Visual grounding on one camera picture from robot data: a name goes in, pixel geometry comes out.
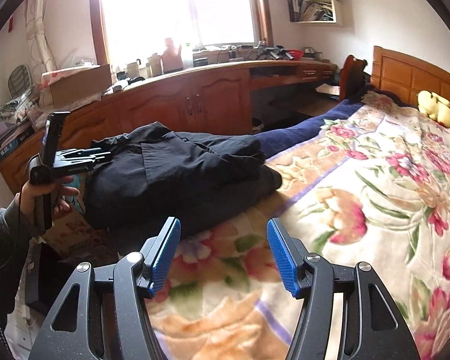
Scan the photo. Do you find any black coat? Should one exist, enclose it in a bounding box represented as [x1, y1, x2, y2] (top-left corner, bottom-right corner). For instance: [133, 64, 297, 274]
[83, 122, 282, 236]

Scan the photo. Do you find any left forearm dark sleeve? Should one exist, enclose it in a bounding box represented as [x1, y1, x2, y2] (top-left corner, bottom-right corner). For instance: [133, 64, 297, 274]
[0, 200, 39, 359]

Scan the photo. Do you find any left hand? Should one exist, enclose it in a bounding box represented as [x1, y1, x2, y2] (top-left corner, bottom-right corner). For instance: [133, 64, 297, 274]
[17, 176, 80, 236]

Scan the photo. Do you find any cardboard box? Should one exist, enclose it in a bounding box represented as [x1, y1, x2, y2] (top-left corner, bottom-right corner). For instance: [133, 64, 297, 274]
[40, 64, 112, 108]

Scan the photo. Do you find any white fan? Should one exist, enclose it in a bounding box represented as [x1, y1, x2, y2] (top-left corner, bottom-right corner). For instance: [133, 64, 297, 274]
[7, 64, 32, 99]

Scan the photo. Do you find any blue bed sheet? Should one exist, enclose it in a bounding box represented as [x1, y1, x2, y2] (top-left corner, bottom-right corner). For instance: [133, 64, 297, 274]
[253, 88, 372, 160]

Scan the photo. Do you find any floral blanket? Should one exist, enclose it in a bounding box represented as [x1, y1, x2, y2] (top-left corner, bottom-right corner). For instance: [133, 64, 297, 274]
[146, 91, 450, 359]

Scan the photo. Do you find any pink bottle on desk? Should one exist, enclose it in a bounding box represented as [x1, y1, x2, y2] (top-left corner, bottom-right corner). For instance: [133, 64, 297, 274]
[161, 38, 184, 73]

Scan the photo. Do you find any long wooden desk cabinet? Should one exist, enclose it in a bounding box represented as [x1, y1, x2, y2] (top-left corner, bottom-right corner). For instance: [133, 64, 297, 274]
[0, 58, 338, 196]

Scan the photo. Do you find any wooden chair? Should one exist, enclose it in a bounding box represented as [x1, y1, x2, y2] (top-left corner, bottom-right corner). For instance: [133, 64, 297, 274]
[339, 55, 368, 102]

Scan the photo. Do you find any red bowl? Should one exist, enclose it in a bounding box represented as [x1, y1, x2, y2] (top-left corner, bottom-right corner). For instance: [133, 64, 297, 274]
[288, 49, 304, 60]

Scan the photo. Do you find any yellow plush toy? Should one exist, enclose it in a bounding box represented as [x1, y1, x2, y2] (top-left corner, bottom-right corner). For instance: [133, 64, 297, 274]
[417, 90, 450, 128]

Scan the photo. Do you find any wooden headboard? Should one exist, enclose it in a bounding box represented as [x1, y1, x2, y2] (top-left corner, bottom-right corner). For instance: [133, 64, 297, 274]
[370, 46, 450, 105]

